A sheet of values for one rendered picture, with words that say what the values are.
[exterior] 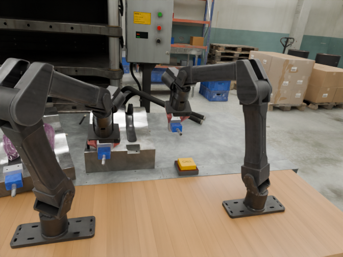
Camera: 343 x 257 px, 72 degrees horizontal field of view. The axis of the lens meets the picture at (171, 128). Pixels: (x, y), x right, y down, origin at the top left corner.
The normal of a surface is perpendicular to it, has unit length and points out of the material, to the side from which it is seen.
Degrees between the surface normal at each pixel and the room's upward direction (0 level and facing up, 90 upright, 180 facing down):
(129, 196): 0
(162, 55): 90
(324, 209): 0
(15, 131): 104
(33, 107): 90
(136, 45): 90
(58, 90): 96
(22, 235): 0
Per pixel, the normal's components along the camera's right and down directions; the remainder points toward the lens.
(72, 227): 0.07, -0.91
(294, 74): 0.22, 0.30
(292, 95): 0.21, 0.51
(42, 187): -0.35, 0.58
